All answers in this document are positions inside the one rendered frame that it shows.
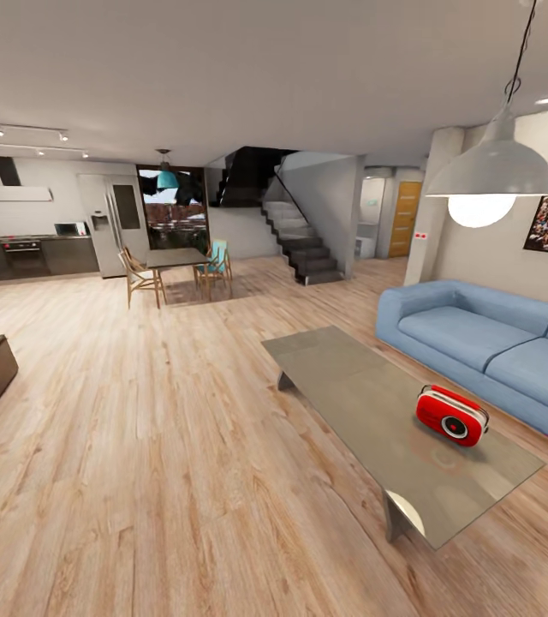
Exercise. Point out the radio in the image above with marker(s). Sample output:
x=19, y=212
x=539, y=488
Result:
x=449, y=414

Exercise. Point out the microwave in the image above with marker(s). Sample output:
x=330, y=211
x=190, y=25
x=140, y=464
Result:
x=79, y=227

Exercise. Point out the door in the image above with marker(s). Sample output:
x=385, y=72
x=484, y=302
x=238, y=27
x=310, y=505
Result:
x=405, y=215

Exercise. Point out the stairs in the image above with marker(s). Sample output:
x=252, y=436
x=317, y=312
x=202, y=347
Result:
x=247, y=177

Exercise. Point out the room light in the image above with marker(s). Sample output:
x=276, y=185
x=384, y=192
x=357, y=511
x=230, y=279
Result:
x=166, y=180
x=499, y=165

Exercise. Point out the fixed window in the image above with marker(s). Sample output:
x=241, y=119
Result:
x=175, y=218

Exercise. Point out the sofa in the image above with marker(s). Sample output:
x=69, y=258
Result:
x=491, y=344

